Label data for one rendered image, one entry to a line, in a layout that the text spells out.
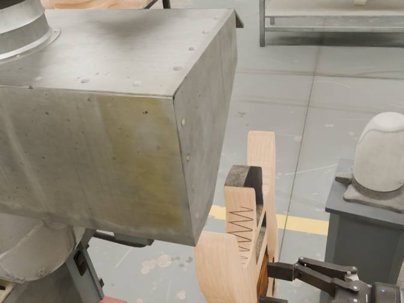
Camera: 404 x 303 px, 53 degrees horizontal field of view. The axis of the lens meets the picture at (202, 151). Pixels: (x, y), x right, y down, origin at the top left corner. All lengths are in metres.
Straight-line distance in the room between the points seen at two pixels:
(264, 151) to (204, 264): 0.29
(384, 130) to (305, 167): 1.41
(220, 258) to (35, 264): 0.30
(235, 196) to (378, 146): 0.76
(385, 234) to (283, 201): 1.06
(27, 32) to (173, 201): 0.19
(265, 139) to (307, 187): 1.80
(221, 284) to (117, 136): 0.26
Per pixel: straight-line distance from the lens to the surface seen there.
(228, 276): 0.48
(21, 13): 0.38
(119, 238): 1.01
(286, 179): 2.54
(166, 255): 2.18
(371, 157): 1.30
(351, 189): 1.42
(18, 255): 0.62
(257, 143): 0.71
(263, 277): 0.71
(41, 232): 0.64
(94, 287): 1.20
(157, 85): 0.27
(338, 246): 1.51
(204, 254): 0.47
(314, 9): 4.39
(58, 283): 1.00
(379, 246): 1.47
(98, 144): 0.31
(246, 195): 0.57
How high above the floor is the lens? 1.65
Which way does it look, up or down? 36 degrees down
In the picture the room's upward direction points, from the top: 7 degrees counter-clockwise
